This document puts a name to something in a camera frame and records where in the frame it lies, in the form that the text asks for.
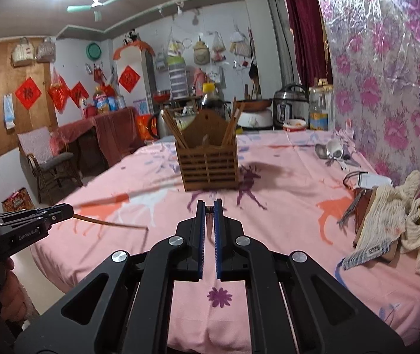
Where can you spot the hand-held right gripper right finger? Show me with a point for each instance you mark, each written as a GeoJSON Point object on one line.
{"type": "Point", "coordinates": [218, 243]}

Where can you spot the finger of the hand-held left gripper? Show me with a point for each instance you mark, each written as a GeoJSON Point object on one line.
{"type": "Point", "coordinates": [60, 218]}
{"type": "Point", "coordinates": [60, 210]}

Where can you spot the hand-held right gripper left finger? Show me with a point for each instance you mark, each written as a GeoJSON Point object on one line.
{"type": "Point", "coordinates": [201, 243]}

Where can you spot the single wooden chopstick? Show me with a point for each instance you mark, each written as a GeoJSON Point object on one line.
{"type": "Point", "coordinates": [114, 224]}

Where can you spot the wooden utensil holder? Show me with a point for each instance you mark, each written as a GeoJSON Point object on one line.
{"type": "Point", "coordinates": [210, 166]}

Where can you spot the bunch of wooden chopsticks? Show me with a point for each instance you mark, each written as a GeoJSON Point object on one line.
{"type": "Point", "coordinates": [232, 125]}

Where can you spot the person's left hand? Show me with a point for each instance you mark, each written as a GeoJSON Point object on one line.
{"type": "Point", "coordinates": [14, 295]}

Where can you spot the red printed box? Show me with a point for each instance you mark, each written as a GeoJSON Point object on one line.
{"type": "Point", "coordinates": [18, 201]}

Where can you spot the wooden armchair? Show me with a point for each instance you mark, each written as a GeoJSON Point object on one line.
{"type": "Point", "coordinates": [58, 162]}

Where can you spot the grey checked cushion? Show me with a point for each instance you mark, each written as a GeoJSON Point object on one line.
{"type": "Point", "coordinates": [35, 143]}

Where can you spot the pink deer print sheet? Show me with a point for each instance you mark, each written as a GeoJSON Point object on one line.
{"type": "Point", "coordinates": [287, 199]}

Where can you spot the table with red cloth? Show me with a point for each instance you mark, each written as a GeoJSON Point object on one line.
{"type": "Point", "coordinates": [117, 132]}

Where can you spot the small red pot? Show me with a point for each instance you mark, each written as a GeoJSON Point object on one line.
{"type": "Point", "coordinates": [91, 111]}

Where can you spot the small white bottle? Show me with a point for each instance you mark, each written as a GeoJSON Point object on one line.
{"type": "Point", "coordinates": [83, 108]}

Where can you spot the blue white packet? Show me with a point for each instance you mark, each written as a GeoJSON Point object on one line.
{"type": "Point", "coordinates": [9, 112]}

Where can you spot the yellow cooking oil bottle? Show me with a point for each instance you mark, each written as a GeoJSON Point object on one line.
{"type": "Point", "coordinates": [101, 103]}

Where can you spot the red diamond paper decoration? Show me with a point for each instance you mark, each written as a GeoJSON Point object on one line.
{"type": "Point", "coordinates": [129, 79]}
{"type": "Point", "coordinates": [28, 93]}
{"type": "Point", "coordinates": [79, 95]}

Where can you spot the red plastic bag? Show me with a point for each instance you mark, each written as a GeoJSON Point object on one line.
{"type": "Point", "coordinates": [58, 92]}

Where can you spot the blue can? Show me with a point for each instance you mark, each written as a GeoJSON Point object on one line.
{"type": "Point", "coordinates": [113, 104]}

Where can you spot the red gift box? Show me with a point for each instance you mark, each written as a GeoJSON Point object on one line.
{"type": "Point", "coordinates": [145, 127]}

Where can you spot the stainless steel kettle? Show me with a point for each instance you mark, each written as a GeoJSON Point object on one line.
{"type": "Point", "coordinates": [160, 127]}

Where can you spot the clear jar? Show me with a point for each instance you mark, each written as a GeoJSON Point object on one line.
{"type": "Point", "coordinates": [121, 102]}

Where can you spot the white rice cooker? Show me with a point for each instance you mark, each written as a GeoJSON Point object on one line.
{"type": "Point", "coordinates": [256, 120]}

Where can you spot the metal tweezers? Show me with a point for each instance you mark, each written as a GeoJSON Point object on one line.
{"type": "Point", "coordinates": [350, 208]}

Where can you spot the metal spoon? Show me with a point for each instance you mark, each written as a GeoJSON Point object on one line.
{"type": "Point", "coordinates": [320, 150]}

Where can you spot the red white noodle bowl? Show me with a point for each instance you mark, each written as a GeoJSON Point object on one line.
{"type": "Point", "coordinates": [294, 125]}

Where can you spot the dark sauce bottle yellow cap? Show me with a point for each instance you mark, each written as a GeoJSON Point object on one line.
{"type": "Point", "coordinates": [211, 101]}

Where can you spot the brown wok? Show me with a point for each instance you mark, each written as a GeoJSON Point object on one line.
{"type": "Point", "coordinates": [257, 104]}

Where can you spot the red basin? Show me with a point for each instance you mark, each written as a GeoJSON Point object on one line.
{"type": "Point", "coordinates": [162, 95]}

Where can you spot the black silver pressure cooker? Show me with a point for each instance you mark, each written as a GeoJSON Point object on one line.
{"type": "Point", "coordinates": [290, 107]}

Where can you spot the white refrigerator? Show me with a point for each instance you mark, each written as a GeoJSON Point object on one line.
{"type": "Point", "coordinates": [147, 77]}

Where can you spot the cream woven handbag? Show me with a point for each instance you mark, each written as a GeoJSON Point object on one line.
{"type": "Point", "coordinates": [22, 56]}

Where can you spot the grey wrapped handbag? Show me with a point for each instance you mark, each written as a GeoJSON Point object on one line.
{"type": "Point", "coordinates": [45, 51]}

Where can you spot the striped white towel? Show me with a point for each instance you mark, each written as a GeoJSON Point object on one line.
{"type": "Point", "coordinates": [379, 225]}

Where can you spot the green round basin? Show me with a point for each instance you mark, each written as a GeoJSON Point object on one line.
{"type": "Point", "coordinates": [93, 51]}

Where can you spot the stacked steamer with green lid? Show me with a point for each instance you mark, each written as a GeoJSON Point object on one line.
{"type": "Point", "coordinates": [176, 79]}

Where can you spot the clear plastic bottle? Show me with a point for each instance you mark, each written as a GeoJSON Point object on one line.
{"type": "Point", "coordinates": [321, 110]}

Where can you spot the small black bag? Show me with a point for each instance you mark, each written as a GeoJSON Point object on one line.
{"type": "Point", "coordinates": [253, 72]}

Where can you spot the orange cloth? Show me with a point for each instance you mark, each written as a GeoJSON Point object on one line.
{"type": "Point", "coordinates": [132, 47]}

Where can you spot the panda plush toy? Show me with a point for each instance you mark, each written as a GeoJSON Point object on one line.
{"type": "Point", "coordinates": [130, 37]}

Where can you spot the clear plastic bag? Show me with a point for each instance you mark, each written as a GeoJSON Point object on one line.
{"type": "Point", "coordinates": [218, 49]}
{"type": "Point", "coordinates": [174, 46]}

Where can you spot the white plastic bag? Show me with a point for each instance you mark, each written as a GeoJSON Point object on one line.
{"type": "Point", "coordinates": [239, 46]}

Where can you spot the dark red curtain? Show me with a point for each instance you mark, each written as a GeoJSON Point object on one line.
{"type": "Point", "coordinates": [304, 25]}

